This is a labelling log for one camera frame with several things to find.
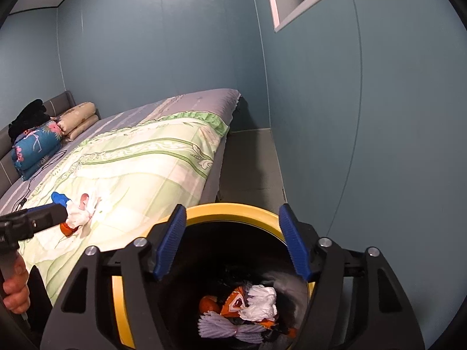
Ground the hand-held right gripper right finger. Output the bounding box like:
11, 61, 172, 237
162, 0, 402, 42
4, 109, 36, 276
279, 203, 426, 350

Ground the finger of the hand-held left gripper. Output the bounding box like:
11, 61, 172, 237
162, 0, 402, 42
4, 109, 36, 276
0, 206, 69, 235
11, 204, 64, 215

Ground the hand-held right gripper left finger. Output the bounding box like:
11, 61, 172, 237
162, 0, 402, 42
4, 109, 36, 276
40, 204, 187, 350

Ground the white plastic bag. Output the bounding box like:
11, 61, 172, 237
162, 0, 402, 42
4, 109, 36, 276
65, 191, 103, 228

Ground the white tissue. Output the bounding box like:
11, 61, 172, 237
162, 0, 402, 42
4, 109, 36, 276
239, 284, 278, 323

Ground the yellow trash bin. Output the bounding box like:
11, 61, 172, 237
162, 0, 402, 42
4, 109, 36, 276
111, 202, 318, 350

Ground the orange packet with white label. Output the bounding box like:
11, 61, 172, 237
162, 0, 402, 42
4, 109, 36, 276
219, 286, 250, 318

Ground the pale purple fringed duster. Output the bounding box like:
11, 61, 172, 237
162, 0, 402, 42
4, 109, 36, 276
197, 310, 265, 343

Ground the person's left hand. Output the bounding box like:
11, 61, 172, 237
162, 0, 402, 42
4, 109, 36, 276
2, 257, 32, 314

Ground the grey bed headboard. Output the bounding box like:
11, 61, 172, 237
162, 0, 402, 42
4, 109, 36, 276
0, 90, 76, 190

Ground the folded blue floral quilt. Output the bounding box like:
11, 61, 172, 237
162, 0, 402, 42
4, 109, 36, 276
11, 118, 63, 182

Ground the black clothing pile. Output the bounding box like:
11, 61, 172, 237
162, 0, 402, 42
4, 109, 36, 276
8, 98, 52, 143

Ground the folded beige blanket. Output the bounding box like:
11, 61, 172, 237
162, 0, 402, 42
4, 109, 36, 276
57, 102, 100, 140

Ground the grey striped bedsheet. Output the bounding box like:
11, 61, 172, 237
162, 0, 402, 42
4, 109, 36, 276
0, 88, 241, 214

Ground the black charger cable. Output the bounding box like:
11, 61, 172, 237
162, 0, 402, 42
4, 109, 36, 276
13, 146, 68, 212

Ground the white window frame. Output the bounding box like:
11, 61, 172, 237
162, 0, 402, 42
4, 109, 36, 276
263, 0, 353, 33

